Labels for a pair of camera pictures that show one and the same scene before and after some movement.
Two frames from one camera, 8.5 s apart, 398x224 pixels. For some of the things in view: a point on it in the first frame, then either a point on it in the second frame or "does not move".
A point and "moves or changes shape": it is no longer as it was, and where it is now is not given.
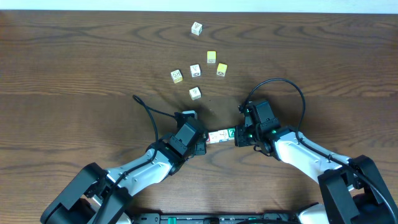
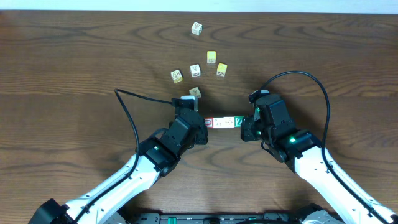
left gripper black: x=201 y=146 to x=201 y=131
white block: x=196 y=28 does not move
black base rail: x=215 y=218 does not move
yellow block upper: x=211 y=57 does not move
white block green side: x=194 y=93 does not move
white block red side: x=223 y=135 to x=228 y=122
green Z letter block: x=231 y=133 to x=238 y=120
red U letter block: x=208 y=140 moves or changes shape
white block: x=195 y=70 does not move
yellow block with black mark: x=221 y=70 does not move
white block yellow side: x=176 y=76 does not move
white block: x=214 y=137 to x=218 y=122
